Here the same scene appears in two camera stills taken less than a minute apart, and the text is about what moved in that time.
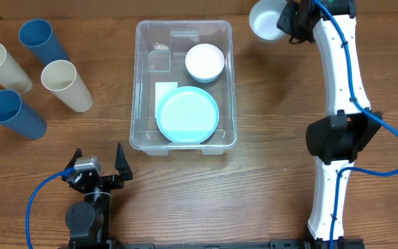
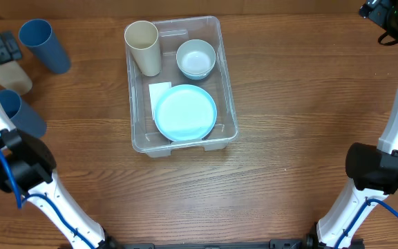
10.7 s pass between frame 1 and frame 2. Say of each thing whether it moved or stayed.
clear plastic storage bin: stayed
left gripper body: moved
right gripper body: moved
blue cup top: stayed
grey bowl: moved
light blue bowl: moved
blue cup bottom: stayed
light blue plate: stayed
